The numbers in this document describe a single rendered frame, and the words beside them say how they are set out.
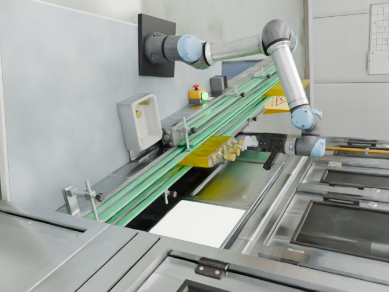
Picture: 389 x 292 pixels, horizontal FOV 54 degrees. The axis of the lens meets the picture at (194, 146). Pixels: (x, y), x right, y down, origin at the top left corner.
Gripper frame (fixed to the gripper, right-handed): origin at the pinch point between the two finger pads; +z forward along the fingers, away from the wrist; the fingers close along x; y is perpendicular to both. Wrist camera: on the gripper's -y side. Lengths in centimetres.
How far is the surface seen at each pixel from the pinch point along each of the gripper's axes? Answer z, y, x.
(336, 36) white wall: 64, 164, -572
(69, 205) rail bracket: 36, -19, 67
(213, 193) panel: 11.4, -21.8, 4.4
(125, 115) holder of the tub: 43, 13, 30
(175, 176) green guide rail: 26.7, -14.9, 13.1
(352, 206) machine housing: -47, -21, -8
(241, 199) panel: -3.4, -22.4, 6.1
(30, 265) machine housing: 6, -21, 106
